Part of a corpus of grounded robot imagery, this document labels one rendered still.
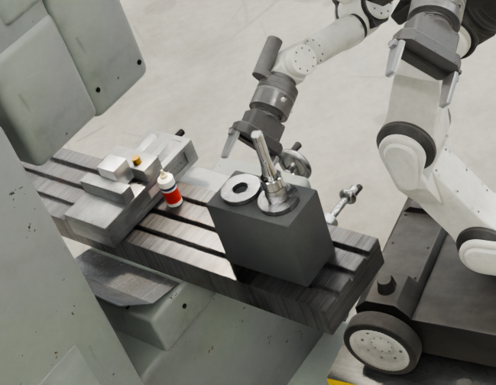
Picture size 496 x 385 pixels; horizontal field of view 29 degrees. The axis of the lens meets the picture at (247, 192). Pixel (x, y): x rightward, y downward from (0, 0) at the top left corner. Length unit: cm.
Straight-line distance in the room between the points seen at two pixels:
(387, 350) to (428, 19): 115
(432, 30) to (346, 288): 71
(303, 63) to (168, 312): 69
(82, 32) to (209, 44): 282
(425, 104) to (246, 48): 259
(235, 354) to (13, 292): 90
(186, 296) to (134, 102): 235
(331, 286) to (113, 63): 67
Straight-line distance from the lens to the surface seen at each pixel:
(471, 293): 249
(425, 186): 228
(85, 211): 241
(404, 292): 247
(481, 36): 201
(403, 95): 217
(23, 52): 190
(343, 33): 216
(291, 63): 203
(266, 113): 201
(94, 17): 204
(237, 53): 468
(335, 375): 260
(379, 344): 251
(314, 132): 402
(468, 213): 236
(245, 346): 263
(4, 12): 187
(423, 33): 157
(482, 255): 238
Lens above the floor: 243
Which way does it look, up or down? 39 degrees down
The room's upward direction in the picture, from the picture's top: 20 degrees counter-clockwise
